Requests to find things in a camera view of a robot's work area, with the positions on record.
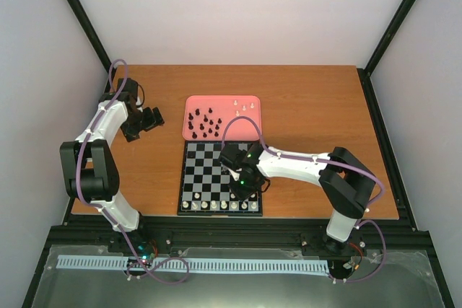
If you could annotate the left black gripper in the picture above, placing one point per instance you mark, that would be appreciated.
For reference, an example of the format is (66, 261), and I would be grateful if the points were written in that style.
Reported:
(129, 132)

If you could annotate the light blue cable duct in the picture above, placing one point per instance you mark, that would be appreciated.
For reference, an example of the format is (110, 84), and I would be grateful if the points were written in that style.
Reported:
(196, 265)

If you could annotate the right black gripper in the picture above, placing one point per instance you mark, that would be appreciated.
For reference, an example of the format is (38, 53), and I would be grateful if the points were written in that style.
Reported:
(243, 195)

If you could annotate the clear acrylic sheet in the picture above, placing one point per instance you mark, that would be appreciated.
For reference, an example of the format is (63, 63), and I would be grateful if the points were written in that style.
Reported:
(401, 279)

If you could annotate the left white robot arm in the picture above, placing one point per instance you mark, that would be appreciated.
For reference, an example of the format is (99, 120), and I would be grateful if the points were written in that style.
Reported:
(89, 169)

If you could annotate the black aluminium frame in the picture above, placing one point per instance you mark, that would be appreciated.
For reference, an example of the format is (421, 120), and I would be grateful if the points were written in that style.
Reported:
(240, 232)

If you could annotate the black and white chessboard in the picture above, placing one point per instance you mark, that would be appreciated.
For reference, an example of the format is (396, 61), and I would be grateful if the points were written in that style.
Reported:
(202, 173)

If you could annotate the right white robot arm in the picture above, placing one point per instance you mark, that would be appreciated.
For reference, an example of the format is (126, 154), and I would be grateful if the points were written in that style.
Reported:
(347, 183)

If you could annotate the pink plastic tray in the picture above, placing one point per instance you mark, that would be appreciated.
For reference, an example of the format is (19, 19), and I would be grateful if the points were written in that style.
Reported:
(220, 110)

